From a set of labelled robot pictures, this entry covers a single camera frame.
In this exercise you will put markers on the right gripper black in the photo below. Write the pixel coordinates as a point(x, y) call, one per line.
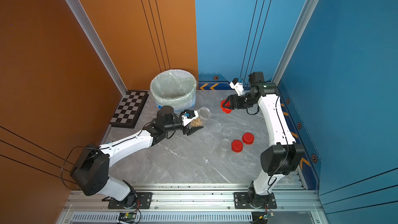
point(233, 99)

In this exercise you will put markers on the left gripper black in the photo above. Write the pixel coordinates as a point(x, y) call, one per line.
point(190, 131)

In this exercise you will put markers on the peanut jar back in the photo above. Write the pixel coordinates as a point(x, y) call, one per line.
point(204, 114)

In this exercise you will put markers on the red lid of front jar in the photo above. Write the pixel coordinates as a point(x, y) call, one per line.
point(248, 138)

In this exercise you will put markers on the red lid of jar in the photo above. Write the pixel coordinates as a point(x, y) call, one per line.
point(226, 110)
point(237, 146)
point(248, 138)

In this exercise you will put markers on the red lid of back jar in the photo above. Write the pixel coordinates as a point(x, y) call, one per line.
point(226, 110)

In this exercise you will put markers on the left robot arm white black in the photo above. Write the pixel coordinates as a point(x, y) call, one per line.
point(91, 170)

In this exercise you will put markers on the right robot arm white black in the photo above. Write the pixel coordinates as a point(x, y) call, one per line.
point(284, 153)

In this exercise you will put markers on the grey mesh trash bin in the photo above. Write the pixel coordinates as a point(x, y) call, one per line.
point(178, 111)

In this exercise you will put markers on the translucent green bin liner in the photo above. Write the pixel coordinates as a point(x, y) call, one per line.
point(176, 88)

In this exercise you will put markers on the black white chessboard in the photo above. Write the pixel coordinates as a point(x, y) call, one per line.
point(129, 109)

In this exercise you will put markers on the left green circuit board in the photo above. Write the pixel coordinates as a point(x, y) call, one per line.
point(127, 218)

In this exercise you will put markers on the green circuit board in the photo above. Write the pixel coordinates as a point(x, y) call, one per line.
point(265, 217)
point(127, 218)

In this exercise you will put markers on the right green circuit board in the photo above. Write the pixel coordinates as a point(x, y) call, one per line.
point(265, 217)

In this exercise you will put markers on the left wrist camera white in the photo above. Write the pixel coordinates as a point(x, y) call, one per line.
point(186, 119)

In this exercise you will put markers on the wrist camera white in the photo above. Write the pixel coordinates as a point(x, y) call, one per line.
point(237, 85)
point(186, 119)

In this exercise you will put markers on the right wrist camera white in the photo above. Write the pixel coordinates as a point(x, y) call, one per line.
point(237, 85)

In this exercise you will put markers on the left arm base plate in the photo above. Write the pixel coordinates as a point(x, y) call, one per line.
point(141, 201)

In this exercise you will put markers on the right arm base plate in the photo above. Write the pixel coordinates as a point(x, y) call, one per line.
point(246, 200)

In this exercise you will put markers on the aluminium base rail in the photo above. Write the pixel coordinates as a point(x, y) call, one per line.
point(197, 203)

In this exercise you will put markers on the right aluminium corner post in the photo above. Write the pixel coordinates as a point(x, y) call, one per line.
point(300, 26)

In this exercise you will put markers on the aluminium corner post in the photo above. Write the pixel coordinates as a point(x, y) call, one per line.
point(85, 23)
point(300, 26)

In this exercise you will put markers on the left aluminium corner post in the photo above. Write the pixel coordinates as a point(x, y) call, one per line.
point(85, 23)

